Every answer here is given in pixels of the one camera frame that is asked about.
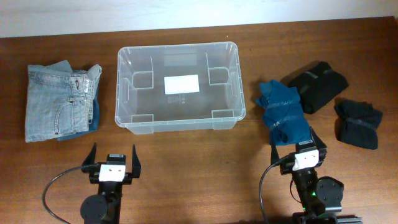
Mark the clear plastic storage container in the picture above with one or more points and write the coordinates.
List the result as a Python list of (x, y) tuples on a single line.
[(142, 106)]

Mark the white label in container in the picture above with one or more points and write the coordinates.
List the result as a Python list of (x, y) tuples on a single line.
[(181, 84)]

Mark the small black garment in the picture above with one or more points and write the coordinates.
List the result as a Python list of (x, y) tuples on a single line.
[(359, 123)]

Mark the light blue jeans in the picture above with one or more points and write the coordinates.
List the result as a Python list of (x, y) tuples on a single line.
[(59, 100)]

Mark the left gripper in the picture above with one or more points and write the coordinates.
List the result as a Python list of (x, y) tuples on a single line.
[(131, 178)]

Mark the dark blue jeans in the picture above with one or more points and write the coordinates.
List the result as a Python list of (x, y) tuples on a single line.
[(93, 125)]

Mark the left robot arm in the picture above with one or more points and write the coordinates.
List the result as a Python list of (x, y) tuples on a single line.
[(105, 205)]

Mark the large black garment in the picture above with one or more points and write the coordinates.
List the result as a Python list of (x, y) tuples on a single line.
[(317, 86)]

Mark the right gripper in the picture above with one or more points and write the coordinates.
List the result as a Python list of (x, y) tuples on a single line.
[(321, 147)]

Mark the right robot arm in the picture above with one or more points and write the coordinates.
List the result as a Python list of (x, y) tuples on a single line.
[(320, 197)]

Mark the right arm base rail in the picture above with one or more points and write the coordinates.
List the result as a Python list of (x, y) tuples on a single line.
[(329, 219)]

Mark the teal shirt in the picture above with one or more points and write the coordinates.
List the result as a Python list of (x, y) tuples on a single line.
[(283, 114)]

